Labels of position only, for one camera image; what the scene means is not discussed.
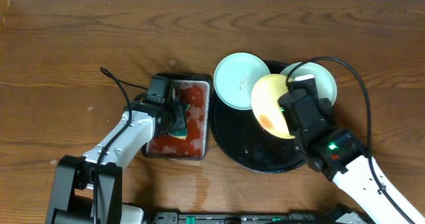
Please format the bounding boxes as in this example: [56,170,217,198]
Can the green yellow sponge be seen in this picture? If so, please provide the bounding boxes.
[169,102,190,140]

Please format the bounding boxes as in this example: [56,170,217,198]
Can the pale green plate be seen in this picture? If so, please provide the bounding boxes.
[290,62,337,105]
[213,53,270,110]

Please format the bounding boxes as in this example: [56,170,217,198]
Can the yellow plate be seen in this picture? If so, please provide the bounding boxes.
[251,74,294,139]

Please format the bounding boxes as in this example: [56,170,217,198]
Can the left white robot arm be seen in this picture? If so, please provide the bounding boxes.
[46,86,187,223]

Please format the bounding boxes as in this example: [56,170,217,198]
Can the rectangular tray with red water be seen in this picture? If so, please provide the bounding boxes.
[142,72,211,160]

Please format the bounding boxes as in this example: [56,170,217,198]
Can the round black tray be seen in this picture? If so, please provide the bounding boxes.
[208,60,308,174]

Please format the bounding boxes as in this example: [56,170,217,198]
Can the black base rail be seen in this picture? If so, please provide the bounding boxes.
[141,211,334,224]

